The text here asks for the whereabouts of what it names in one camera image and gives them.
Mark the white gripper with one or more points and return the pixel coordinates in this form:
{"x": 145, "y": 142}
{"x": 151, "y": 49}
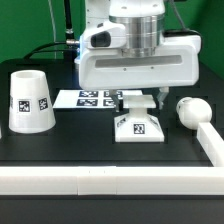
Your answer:
{"x": 115, "y": 56}

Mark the white lamp base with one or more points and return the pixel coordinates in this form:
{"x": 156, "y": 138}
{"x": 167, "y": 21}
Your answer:
{"x": 138, "y": 125}

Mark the white lamp bulb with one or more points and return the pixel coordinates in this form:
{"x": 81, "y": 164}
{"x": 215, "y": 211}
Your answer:
{"x": 193, "y": 111}

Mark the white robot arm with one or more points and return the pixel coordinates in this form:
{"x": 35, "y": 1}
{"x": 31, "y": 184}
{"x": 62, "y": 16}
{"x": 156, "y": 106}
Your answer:
{"x": 148, "y": 13}

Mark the white lamp shade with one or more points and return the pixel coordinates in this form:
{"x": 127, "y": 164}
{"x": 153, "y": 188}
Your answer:
{"x": 30, "y": 109}

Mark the paper sheet with markers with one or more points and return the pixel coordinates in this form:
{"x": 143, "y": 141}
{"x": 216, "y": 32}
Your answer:
{"x": 78, "y": 99}

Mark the white fence wall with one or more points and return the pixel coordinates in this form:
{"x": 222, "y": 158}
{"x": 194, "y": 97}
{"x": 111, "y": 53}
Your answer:
{"x": 123, "y": 180}

